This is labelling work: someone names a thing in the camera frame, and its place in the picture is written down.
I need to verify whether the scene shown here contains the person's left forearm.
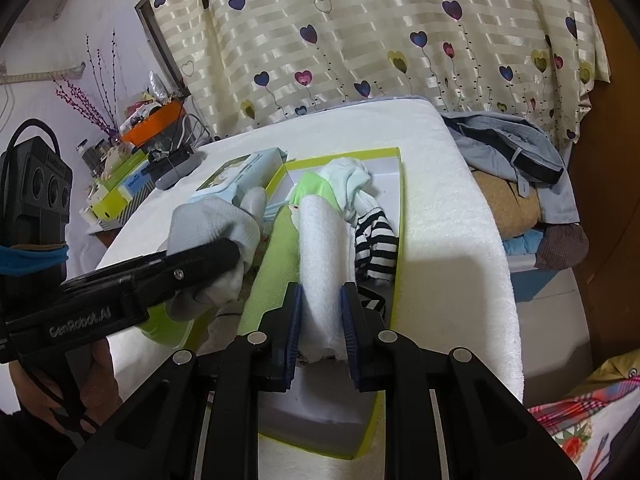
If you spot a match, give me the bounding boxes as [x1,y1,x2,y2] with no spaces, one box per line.
[0,405,71,480]

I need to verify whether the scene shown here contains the grey black headset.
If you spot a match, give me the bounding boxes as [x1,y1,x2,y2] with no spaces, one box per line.
[145,147,206,191]

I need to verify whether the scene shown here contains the green rabbit towel roll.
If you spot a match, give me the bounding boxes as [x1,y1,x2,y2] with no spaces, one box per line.
[239,195,351,361]

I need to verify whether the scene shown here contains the cream curtain with hearts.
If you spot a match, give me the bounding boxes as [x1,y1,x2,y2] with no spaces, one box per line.
[135,0,613,146]

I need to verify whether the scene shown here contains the orange box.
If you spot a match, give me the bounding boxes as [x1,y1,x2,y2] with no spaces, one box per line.
[120,100,183,146]

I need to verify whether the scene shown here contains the brown checked cloth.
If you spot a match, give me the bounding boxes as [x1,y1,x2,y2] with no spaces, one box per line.
[535,222,591,271]

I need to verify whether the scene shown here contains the colourful plaid blanket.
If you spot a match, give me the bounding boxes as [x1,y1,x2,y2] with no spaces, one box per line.
[527,350,640,480]

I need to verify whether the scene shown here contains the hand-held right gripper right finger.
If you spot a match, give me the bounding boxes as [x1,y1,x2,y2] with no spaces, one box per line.
[340,282,583,480]

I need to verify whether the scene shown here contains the wooden wardrobe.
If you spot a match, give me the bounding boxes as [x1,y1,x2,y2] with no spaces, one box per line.
[565,0,640,381]

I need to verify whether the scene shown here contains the white pale blue sock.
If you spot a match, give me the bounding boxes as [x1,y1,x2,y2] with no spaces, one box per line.
[315,157,373,221]

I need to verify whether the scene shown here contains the blue white box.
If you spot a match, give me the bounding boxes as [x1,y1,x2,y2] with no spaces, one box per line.
[120,167,156,196]

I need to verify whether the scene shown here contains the grey sock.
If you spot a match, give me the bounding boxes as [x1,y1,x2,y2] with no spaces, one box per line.
[166,187,263,321]

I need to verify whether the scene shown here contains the purple decorative branches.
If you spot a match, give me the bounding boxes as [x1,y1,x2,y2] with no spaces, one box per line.
[52,35,123,141]

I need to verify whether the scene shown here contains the tan folded cloth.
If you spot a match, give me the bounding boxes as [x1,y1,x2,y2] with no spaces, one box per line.
[472,170,546,248]

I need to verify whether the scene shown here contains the black white striped sock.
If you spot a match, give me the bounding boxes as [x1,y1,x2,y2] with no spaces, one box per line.
[352,207,401,286]

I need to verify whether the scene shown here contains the green cardboard box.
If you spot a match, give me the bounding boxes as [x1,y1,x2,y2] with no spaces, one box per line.
[239,146,403,461]

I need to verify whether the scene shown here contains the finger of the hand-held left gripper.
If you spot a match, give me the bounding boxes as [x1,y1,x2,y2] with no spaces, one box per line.
[60,237,241,311]

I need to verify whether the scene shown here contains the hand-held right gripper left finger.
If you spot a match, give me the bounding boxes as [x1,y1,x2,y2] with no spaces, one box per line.
[57,282,304,480]

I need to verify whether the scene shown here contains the person's left hand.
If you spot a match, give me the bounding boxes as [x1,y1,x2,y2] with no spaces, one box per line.
[10,339,125,433]

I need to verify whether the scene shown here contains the striped sock ball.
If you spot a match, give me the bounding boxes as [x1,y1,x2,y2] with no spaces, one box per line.
[357,287,388,318]

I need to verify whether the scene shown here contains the light blue cloth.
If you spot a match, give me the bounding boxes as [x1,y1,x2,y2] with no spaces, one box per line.
[502,232,546,261]

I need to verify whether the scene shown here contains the glass jar dark lid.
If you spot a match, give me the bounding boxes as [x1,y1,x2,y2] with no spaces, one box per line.
[77,140,108,171]

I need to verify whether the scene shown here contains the green file box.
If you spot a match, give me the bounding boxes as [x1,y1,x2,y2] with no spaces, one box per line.
[92,152,151,221]

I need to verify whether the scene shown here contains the window frame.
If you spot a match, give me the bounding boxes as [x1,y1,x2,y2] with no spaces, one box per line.
[134,0,193,103]

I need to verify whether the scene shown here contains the striped cardboard tray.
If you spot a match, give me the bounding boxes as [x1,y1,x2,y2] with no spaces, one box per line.
[97,185,161,233]

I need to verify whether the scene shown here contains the wet wipes pack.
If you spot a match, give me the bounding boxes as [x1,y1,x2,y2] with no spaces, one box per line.
[190,147,287,206]

